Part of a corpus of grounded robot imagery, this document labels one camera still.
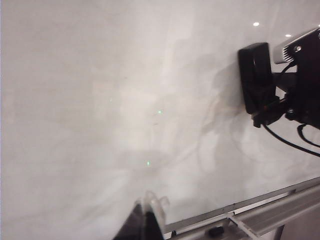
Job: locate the clear-padded left gripper finger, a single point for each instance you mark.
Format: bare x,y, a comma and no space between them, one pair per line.
150,220

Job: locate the aluminium whiteboard tray rail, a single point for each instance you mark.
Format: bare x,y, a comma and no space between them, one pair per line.
262,212

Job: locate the black magnetic whiteboard eraser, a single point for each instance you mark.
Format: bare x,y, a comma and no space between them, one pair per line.
255,75

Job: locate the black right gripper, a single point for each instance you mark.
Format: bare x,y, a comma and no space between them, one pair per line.
308,87

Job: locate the white glossy whiteboard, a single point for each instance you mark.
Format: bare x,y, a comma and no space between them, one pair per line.
100,100

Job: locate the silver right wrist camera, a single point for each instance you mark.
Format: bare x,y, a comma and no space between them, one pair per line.
287,47

